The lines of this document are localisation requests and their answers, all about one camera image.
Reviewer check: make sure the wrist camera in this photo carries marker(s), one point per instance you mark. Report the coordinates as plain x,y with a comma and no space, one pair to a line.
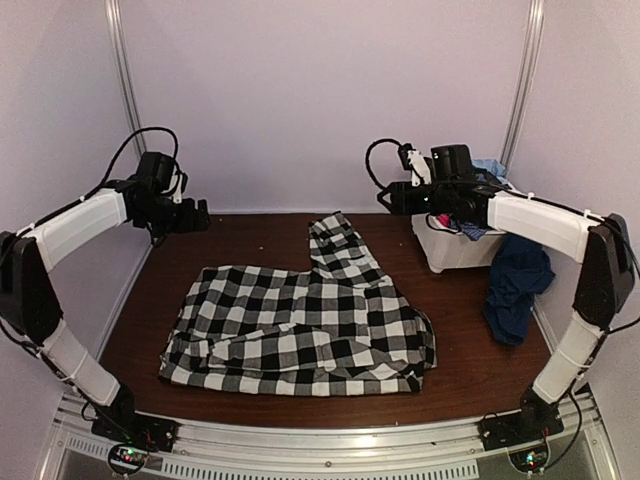
178,185
417,164

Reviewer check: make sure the black white plaid shirt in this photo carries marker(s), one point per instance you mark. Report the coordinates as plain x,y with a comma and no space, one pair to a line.
341,328

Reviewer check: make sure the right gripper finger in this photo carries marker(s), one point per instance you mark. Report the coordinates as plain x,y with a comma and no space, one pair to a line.
389,190
389,202

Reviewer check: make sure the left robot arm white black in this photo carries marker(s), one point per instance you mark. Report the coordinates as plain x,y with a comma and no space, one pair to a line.
30,302

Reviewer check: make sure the red pink garment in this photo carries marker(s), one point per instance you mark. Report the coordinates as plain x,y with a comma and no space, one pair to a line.
444,220

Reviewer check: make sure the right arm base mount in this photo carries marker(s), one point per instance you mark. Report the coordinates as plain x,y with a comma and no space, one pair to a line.
524,433

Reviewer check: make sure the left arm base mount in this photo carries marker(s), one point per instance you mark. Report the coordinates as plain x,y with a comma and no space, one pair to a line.
137,436

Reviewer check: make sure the left aluminium corner post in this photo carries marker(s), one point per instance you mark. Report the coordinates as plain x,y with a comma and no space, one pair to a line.
124,73

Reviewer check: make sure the aluminium front rail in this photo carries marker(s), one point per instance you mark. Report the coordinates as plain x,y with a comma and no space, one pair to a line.
439,450

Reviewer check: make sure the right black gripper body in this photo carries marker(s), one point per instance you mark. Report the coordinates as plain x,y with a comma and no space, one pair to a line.
440,201

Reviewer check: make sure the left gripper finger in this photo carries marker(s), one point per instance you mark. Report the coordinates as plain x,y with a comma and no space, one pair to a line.
203,218
186,212

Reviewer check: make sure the aluminium corner post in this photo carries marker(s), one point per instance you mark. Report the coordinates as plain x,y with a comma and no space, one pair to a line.
529,59
124,73

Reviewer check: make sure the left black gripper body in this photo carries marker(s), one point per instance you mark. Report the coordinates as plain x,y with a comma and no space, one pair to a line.
164,220

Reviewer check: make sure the light blue garment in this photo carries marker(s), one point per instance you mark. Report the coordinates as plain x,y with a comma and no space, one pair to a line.
489,171

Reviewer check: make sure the navy blue garment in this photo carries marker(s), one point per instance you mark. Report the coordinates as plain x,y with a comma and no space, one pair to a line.
520,271

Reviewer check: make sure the white plastic laundry bin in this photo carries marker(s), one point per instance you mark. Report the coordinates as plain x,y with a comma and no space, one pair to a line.
445,249

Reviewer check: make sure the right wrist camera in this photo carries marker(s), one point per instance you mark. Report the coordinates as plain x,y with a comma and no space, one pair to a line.
417,164

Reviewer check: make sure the right aluminium corner post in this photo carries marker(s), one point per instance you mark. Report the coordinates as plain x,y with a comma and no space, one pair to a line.
529,59

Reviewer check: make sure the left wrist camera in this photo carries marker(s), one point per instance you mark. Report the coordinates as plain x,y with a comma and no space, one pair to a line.
178,185

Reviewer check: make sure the blue patterned garment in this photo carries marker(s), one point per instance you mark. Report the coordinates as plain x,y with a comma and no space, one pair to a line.
472,231

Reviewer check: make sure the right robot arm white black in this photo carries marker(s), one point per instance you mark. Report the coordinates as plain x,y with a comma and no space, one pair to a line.
446,182

